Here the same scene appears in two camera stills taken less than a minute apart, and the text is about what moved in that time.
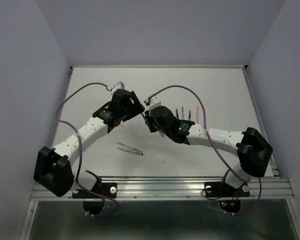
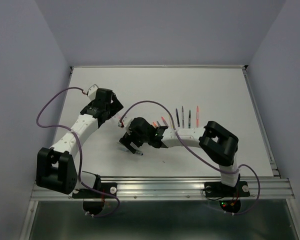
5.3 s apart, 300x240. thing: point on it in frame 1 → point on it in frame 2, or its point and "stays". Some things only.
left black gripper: (139, 106) → (115, 106)
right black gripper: (148, 121) → (127, 138)
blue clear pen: (130, 151) stays
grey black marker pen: (183, 114) stays
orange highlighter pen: (197, 121) stays
